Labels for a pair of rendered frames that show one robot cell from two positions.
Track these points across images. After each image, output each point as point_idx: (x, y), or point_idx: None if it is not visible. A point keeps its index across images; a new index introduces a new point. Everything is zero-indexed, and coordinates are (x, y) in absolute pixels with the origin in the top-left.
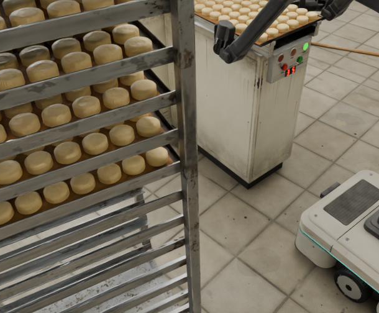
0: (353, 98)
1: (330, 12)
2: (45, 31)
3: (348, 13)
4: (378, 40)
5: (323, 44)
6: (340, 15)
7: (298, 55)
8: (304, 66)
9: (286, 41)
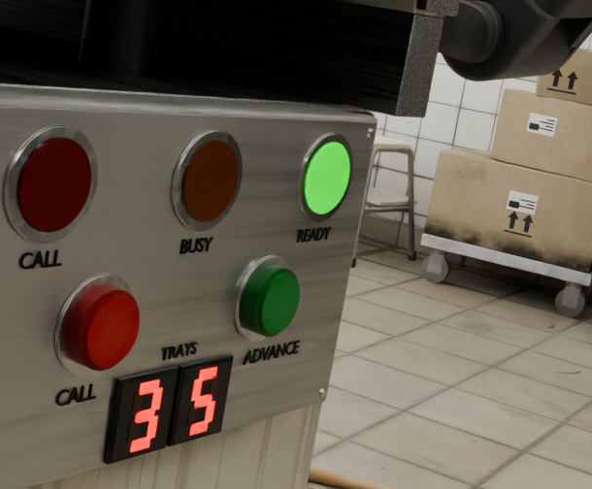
0: None
1: (494, 5)
2: None
3: (400, 383)
4: (532, 477)
5: (322, 472)
6: (554, 66)
7: (259, 251)
8: (305, 403)
9: (134, 85)
